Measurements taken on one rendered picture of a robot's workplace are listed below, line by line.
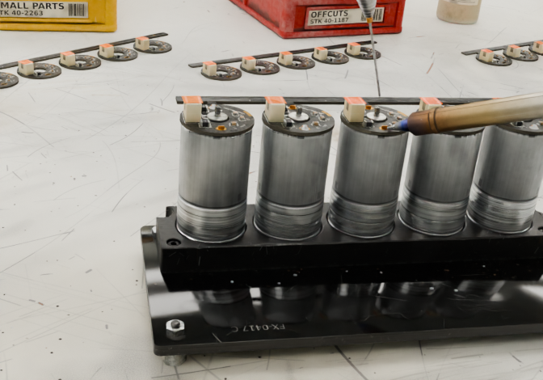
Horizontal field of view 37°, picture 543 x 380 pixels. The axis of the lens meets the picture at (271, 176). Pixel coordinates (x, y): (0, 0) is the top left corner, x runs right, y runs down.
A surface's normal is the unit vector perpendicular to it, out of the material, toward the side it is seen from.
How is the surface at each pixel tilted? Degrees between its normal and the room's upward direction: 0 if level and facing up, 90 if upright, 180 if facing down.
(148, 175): 0
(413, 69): 0
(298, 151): 90
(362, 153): 90
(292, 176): 90
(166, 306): 0
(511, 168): 90
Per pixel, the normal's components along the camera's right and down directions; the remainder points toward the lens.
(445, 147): -0.27, 0.40
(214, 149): -0.02, 0.44
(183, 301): 0.08, -0.89
